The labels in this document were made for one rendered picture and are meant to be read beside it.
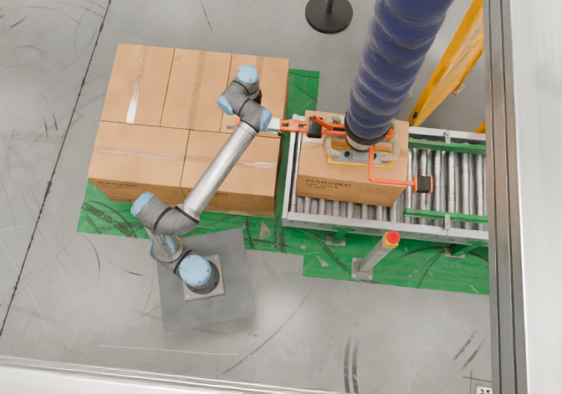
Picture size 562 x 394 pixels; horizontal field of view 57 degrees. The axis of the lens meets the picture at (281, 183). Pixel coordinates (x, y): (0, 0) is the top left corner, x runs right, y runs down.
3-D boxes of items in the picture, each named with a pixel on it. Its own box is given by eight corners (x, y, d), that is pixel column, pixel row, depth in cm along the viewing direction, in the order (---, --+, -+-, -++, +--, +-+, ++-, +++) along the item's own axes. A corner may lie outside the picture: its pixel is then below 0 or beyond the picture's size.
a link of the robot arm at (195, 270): (201, 294, 268) (196, 290, 252) (176, 276, 272) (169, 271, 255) (220, 270, 272) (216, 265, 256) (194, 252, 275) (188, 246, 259)
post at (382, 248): (367, 264, 365) (398, 232, 270) (366, 273, 362) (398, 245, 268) (357, 263, 365) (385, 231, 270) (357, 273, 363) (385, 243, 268)
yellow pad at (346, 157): (391, 151, 274) (393, 148, 269) (391, 169, 271) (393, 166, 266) (327, 146, 274) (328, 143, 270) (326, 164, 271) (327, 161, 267)
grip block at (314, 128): (323, 121, 268) (324, 116, 262) (322, 139, 265) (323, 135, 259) (307, 120, 268) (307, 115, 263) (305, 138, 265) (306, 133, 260)
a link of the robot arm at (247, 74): (230, 74, 215) (244, 58, 218) (232, 89, 227) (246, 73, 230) (248, 86, 213) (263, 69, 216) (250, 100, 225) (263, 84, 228)
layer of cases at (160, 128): (288, 87, 393) (289, 58, 355) (274, 212, 361) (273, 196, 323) (133, 72, 396) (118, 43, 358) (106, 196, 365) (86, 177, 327)
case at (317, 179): (394, 148, 334) (409, 121, 296) (390, 207, 321) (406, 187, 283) (302, 137, 336) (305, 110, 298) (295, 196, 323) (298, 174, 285)
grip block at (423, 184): (430, 178, 258) (432, 175, 253) (430, 194, 255) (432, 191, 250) (412, 176, 258) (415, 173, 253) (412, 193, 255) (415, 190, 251)
